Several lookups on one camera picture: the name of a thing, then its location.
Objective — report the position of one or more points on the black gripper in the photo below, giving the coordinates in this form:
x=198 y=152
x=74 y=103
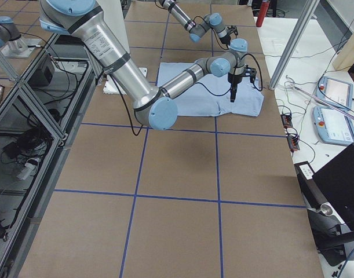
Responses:
x=233 y=79
x=226 y=40

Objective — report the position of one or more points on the light blue t-shirt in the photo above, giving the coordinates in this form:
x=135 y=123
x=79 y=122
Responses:
x=210 y=96

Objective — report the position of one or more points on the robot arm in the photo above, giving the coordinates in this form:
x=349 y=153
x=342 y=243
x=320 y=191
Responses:
x=199 y=26
x=153 y=106

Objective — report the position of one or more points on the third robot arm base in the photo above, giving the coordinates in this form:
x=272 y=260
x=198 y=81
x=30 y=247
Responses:
x=12 y=43

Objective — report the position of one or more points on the red cylinder bottle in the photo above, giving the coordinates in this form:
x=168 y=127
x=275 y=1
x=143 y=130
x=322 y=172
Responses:
x=262 y=12

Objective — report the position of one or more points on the metal reacher grabber tool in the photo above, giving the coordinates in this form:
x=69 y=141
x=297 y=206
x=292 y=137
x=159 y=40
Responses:
x=349 y=112

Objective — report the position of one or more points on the orange terminal block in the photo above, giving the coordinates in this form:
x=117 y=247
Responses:
x=292 y=135

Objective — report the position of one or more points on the upper teach pendant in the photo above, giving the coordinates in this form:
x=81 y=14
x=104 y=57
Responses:
x=335 y=92

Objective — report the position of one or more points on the teach pendant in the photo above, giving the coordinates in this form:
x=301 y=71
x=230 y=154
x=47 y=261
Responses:
x=335 y=92
x=332 y=126

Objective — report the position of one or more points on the lower teach pendant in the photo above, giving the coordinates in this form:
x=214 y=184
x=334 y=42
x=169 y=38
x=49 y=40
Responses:
x=332 y=126

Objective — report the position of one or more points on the black monitor on stand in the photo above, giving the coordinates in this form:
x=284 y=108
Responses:
x=329 y=193

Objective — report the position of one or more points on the aluminium frame post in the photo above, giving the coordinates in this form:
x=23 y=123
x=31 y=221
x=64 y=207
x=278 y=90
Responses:
x=300 y=26

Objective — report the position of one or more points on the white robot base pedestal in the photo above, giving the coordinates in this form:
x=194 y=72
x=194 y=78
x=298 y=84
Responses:
x=127 y=78

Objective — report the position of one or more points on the aluminium frame rack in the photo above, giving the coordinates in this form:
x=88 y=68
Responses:
x=44 y=93

